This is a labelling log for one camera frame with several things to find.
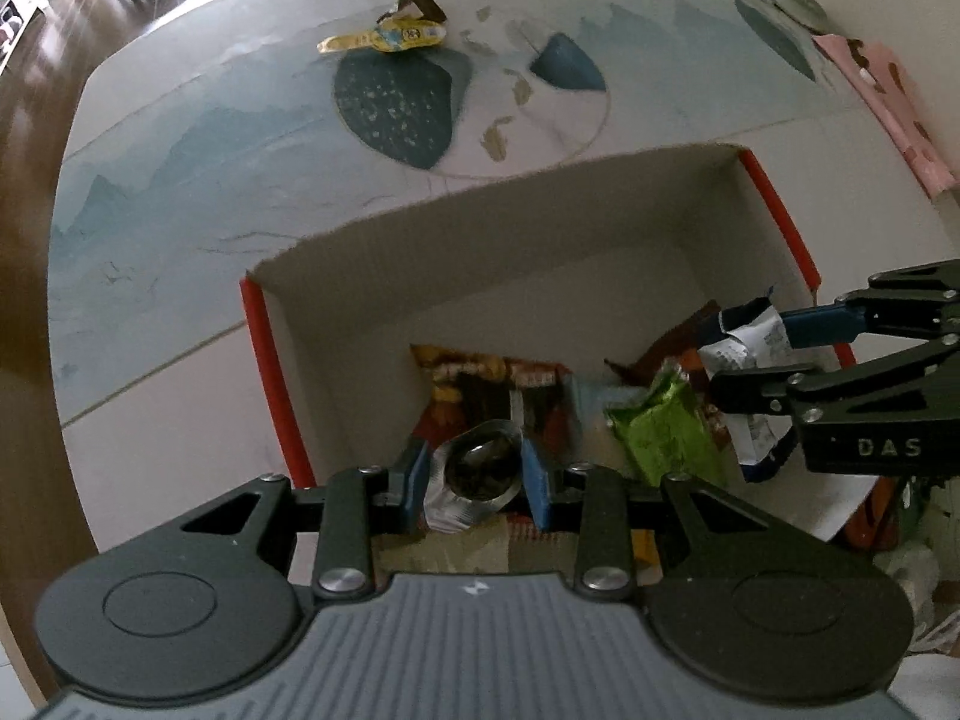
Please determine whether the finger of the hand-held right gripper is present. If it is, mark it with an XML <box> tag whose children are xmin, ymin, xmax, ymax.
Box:
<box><xmin>709</xmin><ymin>337</ymin><xmax>960</xmax><ymax>428</ymax></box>
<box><xmin>776</xmin><ymin>261</ymin><xmax>960</xmax><ymax>352</ymax></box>

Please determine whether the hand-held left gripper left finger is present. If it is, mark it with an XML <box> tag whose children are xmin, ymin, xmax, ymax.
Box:
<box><xmin>97</xmin><ymin>442</ymin><xmax>436</xmax><ymax>603</ymax></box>

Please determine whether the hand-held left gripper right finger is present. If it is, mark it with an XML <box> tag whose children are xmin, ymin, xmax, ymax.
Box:
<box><xmin>521</xmin><ymin>435</ymin><xmax>835</xmax><ymax>605</ymax></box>

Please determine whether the silver foil snack packet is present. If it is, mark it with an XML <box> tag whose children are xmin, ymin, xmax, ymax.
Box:
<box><xmin>424</xmin><ymin>420</ymin><xmax>526</xmax><ymax>537</ymax></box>

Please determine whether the light blue snack packet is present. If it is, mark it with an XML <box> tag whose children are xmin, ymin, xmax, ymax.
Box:
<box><xmin>562</xmin><ymin>379</ymin><xmax>623</xmax><ymax>458</ymax></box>

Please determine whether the white blue snack packet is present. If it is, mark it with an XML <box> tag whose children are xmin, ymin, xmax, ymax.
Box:
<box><xmin>697</xmin><ymin>286</ymin><xmax>800</xmax><ymax>482</ymax></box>

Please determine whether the green snack packet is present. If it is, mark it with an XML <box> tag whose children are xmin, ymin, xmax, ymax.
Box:
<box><xmin>604</xmin><ymin>358</ymin><xmax>725</xmax><ymax>488</ymax></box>

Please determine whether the red edged cardboard box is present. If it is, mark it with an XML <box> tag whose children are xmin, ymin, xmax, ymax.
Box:
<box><xmin>240</xmin><ymin>141</ymin><xmax>901</xmax><ymax>593</ymax></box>

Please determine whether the orange patterned bag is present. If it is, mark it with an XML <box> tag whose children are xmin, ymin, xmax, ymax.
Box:
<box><xmin>836</xmin><ymin>476</ymin><xmax>901</xmax><ymax>550</ymax></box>

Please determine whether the brown orange snack packet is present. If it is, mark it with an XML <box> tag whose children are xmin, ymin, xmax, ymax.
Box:
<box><xmin>409</xmin><ymin>343</ymin><xmax>578</xmax><ymax>466</ymax></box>

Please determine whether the dark brown snack packet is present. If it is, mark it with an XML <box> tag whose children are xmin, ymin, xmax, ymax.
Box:
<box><xmin>606</xmin><ymin>300</ymin><xmax>732</xmax><ymax>391</ymax></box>

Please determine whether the pink patterned cloth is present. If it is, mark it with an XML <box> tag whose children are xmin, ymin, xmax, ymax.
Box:
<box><xmin>814</xmin><ymin>34</ymin><xmax>960</xmax><ymax>200</ymax></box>

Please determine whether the yellow cartoon snack packet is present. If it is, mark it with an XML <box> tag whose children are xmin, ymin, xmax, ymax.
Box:
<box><xmin>316</xmin><ymin>17</ymin><xmax>449</xmax><ymax>55</ymax></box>

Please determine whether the white cabinet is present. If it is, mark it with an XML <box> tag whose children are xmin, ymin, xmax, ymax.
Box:
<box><xmin>0</xmin><ymin>0</ymin><xmax>46</xmax><ymax>53</ymax></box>

